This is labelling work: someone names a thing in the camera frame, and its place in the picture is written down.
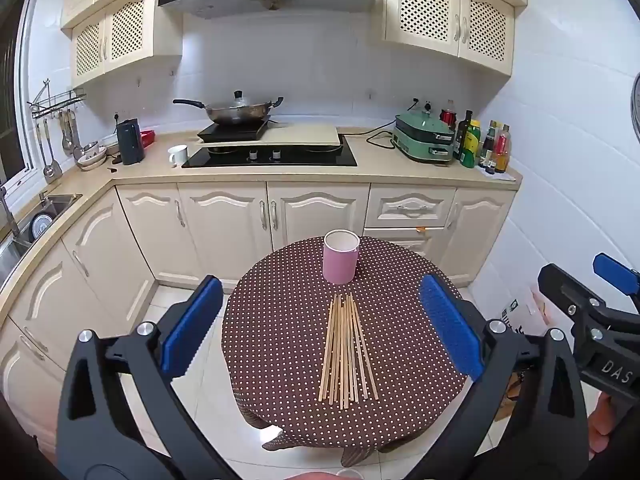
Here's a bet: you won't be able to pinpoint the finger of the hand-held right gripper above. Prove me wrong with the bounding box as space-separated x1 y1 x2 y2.
537 263 640 361
592 253 640 297

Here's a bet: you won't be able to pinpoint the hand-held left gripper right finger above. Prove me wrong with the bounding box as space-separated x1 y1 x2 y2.
395 274 590 480

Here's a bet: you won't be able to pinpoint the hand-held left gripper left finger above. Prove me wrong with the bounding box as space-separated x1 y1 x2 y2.
57 275 236 480

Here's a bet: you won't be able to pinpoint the pile of wooden chopsticks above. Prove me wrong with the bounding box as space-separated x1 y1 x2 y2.
318 294 381 410

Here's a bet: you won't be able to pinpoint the pink cup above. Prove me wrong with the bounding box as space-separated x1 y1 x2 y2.
322 229 360 286

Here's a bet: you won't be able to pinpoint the person's right hand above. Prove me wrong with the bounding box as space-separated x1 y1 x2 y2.
587 392 615 461

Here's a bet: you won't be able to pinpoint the white plastic bag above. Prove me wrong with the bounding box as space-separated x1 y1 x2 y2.
492 284 551 346

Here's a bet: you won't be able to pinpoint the cream base cabinet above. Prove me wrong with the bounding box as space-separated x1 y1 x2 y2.
0 180 521 466

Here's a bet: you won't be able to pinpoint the cream drawer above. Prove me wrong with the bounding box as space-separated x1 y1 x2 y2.
362 227 451 257
365 186 457 229

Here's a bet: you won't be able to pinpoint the red sauce bottle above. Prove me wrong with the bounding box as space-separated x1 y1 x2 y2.
492 125 512 174

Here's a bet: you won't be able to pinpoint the dark sauce bottle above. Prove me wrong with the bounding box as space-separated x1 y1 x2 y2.
478 121 498 168

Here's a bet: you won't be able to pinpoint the grey round fan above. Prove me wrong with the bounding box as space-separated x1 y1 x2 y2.
630 72 640 141

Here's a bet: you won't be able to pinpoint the green yellow bottle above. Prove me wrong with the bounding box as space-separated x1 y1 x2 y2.
460 120 482 169

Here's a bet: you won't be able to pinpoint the plate in sink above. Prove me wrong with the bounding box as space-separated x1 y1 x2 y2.
30 212 55 241

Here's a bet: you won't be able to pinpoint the dark oil bottle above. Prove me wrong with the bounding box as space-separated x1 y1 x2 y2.
452 110 474 161

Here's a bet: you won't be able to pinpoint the steel sink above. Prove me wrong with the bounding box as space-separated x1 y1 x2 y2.
0 192 83 286

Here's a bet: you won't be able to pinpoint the black kettle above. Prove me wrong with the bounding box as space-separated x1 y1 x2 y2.
116 118 146 166

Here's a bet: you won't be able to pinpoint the black induction cooker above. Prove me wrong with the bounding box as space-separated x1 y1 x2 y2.
196 115 272 145

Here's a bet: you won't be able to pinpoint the stacked bowls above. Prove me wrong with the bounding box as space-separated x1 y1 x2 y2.
75 141 108 172

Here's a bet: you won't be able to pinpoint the black glass hob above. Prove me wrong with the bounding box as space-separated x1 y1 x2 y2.
181 134 359 169

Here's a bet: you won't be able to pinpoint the green electric cooker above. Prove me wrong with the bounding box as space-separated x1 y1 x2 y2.
391 111 457 163

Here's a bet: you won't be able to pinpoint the hanging steel spatula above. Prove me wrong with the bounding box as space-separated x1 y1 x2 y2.
36 119 62 183

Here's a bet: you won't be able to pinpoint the steel wok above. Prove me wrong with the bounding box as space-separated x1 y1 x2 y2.
172 97 284 127

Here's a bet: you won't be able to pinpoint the steel faucet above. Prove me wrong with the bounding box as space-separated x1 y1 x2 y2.
0 185 21 238

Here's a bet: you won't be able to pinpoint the beige cutting board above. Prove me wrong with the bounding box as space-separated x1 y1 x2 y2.
200 124 346 153

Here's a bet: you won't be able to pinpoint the hanging steel ladle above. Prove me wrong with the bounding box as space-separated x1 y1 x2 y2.
60 110 77 157

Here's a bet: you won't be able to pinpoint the glass wok lid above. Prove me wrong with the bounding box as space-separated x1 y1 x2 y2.
206 90 273 112

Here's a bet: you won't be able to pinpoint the dark window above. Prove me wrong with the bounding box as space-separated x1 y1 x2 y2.
0 0 38 186

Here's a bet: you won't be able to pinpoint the black power cable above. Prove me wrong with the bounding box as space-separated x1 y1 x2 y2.
345 127 401 150

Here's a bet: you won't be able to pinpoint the cream lattice wall cabinet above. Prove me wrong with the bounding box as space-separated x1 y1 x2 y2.
385 0 516 76
70 0 183 88

